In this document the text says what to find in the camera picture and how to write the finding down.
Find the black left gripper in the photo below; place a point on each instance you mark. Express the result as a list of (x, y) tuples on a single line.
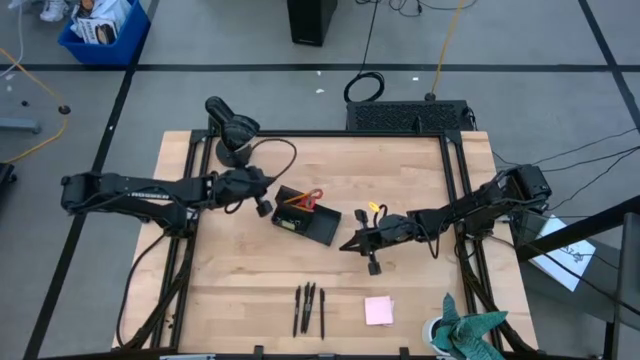
[(240, 185)]

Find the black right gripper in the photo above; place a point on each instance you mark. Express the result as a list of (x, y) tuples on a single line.
[(395, 227)]

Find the orange pencil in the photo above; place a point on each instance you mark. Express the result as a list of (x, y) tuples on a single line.
[(302, 207), (295, 199)]

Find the black mesh desk organizer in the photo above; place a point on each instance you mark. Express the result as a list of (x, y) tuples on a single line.
[(322, 225)]

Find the yellow-green sticky note pad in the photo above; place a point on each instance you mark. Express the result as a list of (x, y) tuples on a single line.
[(288, 224)]

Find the pink sticky note pad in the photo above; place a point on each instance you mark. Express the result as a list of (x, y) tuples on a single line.
[(378, 311)]

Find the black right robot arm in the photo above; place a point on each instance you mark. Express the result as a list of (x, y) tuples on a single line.
[(475, 207)]

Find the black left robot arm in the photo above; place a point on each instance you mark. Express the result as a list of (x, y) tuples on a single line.
[(140, 190)]

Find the black desk lamp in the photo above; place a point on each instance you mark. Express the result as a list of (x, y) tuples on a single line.
[(235, 131)]

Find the black mesh-top box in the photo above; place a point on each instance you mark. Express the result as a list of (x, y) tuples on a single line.
[(405, 116)]

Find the green plant in white pot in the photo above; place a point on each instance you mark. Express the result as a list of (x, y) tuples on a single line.
[(465, 332)]

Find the black computer tower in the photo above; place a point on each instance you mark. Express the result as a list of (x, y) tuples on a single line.
[(310, 22)]

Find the blue plastic bin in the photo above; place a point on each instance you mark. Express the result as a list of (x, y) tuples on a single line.
[(125, 50)]

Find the white paper sheet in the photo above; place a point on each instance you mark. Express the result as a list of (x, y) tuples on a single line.
[(575, 250)]

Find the black metal stand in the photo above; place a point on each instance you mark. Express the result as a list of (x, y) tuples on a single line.
[(575, 232)]

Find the papers in blue bin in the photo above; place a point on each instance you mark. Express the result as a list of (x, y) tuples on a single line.
[(97, 30)]

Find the grey floor bar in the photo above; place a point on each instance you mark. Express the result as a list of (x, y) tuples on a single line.
[(20, 125)]

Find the black floor object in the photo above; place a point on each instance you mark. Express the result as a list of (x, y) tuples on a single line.
[(7, 172)]

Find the person's shoe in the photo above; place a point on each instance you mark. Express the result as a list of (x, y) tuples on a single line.
[(52, 10)]

